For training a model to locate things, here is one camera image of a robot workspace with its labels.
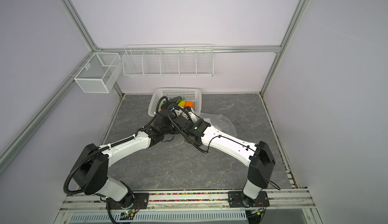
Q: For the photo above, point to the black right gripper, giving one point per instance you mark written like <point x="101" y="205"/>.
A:
<point x="201" y="122"/>

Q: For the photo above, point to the clear zip top bag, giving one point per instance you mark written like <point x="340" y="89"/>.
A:
<point x="221" y="123"/>

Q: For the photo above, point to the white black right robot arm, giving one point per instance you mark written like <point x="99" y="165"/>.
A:
<point x="257" y="157"/>

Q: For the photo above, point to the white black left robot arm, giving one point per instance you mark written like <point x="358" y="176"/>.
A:
<point x="89" y="174"/>

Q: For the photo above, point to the orange toy fruit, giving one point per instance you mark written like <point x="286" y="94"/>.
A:
<point x="189" y="104"/>

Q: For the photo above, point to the white vent grille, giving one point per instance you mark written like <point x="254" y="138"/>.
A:
<point x="159" y="217"/>

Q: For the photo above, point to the white wire wall shelf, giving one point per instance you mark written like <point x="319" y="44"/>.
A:
<point x="168" y="60"/>

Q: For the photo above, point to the aluminium front rail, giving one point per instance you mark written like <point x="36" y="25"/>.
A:
<point x="221" y="200"/>

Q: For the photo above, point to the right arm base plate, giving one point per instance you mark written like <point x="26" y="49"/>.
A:
<point x="237" y="199"/>

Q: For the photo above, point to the white mesh wall box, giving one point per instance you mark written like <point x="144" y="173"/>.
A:
<point x="100" y="72"/>

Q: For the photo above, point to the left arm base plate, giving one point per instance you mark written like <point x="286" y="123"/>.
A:
<point x="130" y="201"/>

